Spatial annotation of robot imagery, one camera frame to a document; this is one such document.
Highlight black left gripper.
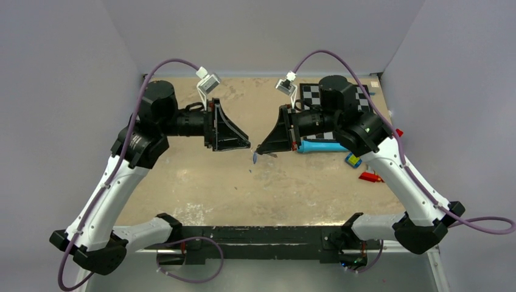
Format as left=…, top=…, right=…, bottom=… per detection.
left=159, top=97, right=250, bottom=150

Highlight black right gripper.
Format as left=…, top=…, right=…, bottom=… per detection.
left=259, top=103, right=340, bottom=153

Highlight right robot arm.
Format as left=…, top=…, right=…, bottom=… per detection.
left=257, top=75, right=465, bottom=254

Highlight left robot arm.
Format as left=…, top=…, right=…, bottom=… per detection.
left=50, top=80, right=251, bottom=276

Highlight light blue plastic cylinder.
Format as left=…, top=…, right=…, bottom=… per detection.
left=296, top=140, right=349, bottom=154

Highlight red triangular block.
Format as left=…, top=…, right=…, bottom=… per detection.
left=359, top=172, right=384, bottom=183

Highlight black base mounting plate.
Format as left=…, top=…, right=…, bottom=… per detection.
left=177, top=225, right=382, bottom=265

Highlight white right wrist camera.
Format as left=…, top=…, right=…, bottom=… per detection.
left=275, top=71, right=298, bottom=108

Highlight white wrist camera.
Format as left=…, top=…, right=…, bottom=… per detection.
left=196, top=66, right=221, bottom=109
left=275, top=71, right=298, bottom=108

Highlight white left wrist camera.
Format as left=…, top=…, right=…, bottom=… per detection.
left=196, top=66, right=221, bottom=109

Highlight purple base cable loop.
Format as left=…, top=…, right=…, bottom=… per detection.
left=156, top=236, right=225, bottom=283

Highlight aluminium frame rail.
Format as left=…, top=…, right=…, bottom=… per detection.
left=72, top=224, right=450, bottom=292

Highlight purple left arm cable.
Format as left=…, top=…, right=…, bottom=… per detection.
left=57, top=58, right=200, bottom=292

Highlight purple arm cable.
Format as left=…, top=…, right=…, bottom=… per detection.
left=292, top=49, right=516, bottom=235
left=57, top=58, right=200, bottom=292

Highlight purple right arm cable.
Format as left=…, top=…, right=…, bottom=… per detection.
left=292, top=49, right=516, bottom=235

